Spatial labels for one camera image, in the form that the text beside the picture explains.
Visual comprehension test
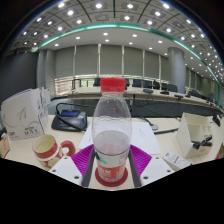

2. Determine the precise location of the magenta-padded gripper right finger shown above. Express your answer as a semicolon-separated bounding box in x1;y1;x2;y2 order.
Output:
127;144;176;188

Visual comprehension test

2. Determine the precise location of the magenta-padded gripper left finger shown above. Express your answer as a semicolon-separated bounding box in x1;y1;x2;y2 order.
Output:
48;143;98;188

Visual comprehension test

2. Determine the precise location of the white printed card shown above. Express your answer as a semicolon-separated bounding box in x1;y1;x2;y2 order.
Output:
162;151;193;172

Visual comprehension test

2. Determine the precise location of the red and white mug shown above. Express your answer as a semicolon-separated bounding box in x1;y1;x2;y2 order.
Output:
31;134;77;170

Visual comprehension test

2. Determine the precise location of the white paper sheet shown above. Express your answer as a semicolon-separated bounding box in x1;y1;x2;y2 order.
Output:
78;121;162;156

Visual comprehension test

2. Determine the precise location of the flat round red coaster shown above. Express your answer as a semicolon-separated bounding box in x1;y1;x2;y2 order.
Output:
94;166;129;188

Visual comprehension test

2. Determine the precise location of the black pen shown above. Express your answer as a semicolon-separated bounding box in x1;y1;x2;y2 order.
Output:
153;127;181;136

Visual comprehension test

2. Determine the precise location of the white desk organizer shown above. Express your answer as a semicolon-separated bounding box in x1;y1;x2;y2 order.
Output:
175;112;215;160

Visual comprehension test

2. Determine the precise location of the clear red-capped drink bottle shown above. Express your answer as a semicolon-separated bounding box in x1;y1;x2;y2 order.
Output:
91;77;133;183

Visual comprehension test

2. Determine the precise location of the brown cardboard item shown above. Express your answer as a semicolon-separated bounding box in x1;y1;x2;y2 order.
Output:
0;128;11;159

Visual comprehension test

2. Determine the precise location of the white cardboard box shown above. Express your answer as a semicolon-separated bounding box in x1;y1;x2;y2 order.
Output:
0;87;52;142

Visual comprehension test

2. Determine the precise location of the long curved conference desk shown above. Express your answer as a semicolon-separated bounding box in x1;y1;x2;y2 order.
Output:
67;85;222;116

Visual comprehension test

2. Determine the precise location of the row of black chairs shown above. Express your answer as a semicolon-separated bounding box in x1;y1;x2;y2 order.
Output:
71;77;216;101

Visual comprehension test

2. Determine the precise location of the group of ceiling lights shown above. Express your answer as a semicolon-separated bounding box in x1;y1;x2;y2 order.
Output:
11;1;224;79

